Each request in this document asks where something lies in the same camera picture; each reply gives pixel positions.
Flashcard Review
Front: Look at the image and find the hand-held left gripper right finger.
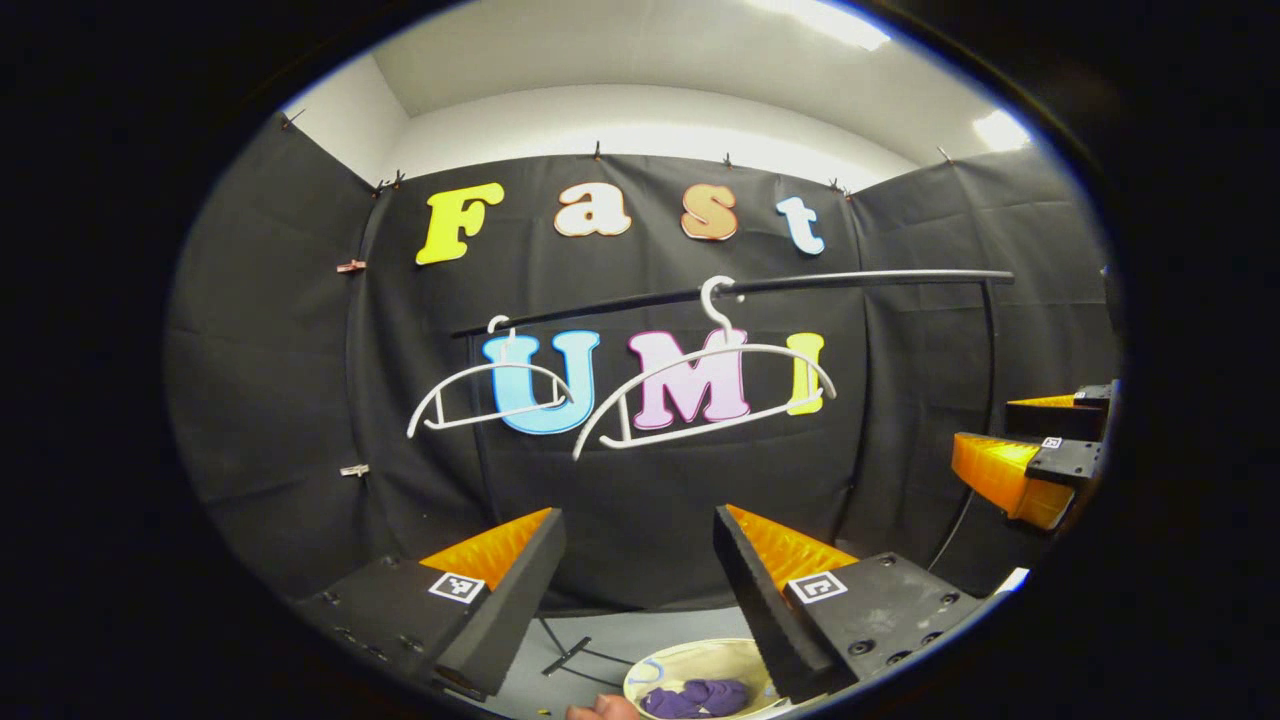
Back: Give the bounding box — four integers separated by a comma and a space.
713, 503, 991, 704

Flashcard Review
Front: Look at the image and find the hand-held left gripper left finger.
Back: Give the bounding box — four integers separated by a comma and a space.
295, 507, 566, 701

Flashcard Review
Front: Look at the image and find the cream round laundry hamper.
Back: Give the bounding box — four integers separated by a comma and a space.
622, 638, 791, 720

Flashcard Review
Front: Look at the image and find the purple knit cardigan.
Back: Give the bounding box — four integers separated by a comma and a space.
640, 678, 751, 719

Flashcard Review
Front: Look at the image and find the white clothes hanger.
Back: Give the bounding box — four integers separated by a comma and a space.
406, 315, 576, 441
572, 275, 839, 463

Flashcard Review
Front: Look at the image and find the black clothes rack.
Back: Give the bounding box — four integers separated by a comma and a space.
450, 268, 1016, 601

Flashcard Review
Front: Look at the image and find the black rack foot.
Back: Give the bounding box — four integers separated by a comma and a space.
540, 618, 626, 691

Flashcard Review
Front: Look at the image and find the person's foot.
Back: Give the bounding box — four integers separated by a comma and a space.
565, 694, 641, 720

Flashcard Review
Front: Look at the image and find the black backdrop cloth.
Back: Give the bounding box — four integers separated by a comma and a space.
165, 110, 1121, 621

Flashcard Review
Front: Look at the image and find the black cable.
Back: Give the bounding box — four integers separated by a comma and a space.
928, 488, 979, 573

